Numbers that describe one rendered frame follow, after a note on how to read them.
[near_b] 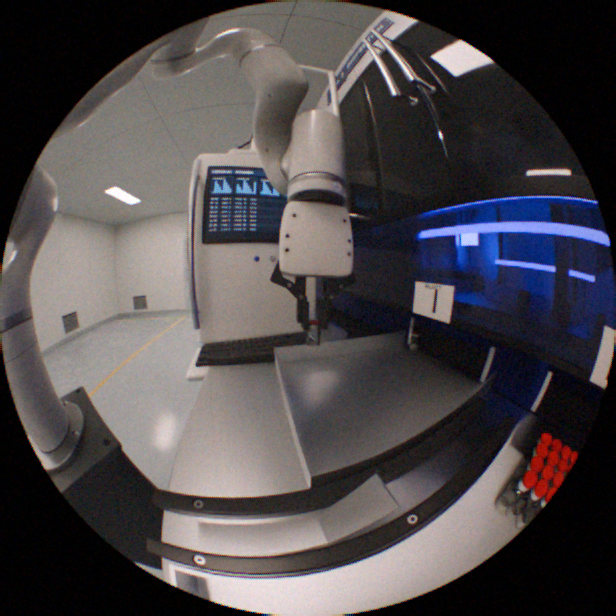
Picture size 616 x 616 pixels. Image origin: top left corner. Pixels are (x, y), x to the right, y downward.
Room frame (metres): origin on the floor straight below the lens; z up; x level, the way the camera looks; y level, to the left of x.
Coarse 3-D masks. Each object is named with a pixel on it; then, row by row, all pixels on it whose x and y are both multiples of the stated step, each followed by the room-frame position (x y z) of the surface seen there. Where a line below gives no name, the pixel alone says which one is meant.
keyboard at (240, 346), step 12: (276, 336) 0.61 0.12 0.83; (288, 336) 0.62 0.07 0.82; (300, 336) 0.61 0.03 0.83; (204, 348) 0.48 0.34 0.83; (216, 348) 0.48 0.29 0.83; (228, 348) 0.49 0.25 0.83; (240, 348) 0.49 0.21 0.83; (252, 348) 0.50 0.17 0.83; (264, 348) 0.50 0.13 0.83; (204, 360) 0.42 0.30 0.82
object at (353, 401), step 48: (384, 336) 0.39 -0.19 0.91; (288, 384) 0.25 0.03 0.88; (336, 384) 0.25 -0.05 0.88; (384, 384) 0.24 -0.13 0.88; (432, 384) 0.22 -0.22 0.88; (480, 384) 0.18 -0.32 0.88; (336, 432) 0.15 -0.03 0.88; (384, 432) 0.14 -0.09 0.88; (432, 432) 0.11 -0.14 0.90; (336, 480) 0.08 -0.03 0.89
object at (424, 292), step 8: (416, 288) 0.30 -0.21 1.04; (424, 288) 0.28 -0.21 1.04; (432, 288) 0.27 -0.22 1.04; (440, 288) 0.25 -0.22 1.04; (448, 288) 0.23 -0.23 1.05; (416, 296) 0.30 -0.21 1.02; (424, 296) 0.28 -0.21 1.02; (432, 296) 0.27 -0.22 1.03; (440, 296) 0.25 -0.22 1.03; (448, 296) 0.23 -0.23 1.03; (416, 304) 0.30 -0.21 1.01; (424, 304) 0.28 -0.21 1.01; (432, 304) 0.26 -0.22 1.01; (440, 304) 0.25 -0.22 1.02; (448, 304) 0.23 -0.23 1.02; (416, 312) 0.30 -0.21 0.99; (424, 312) 0.28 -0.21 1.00; (440, 312) 0.24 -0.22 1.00; (448, 312) 0.23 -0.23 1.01; (440, 320) 0.24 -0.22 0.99; (448, 320) 0.23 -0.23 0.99
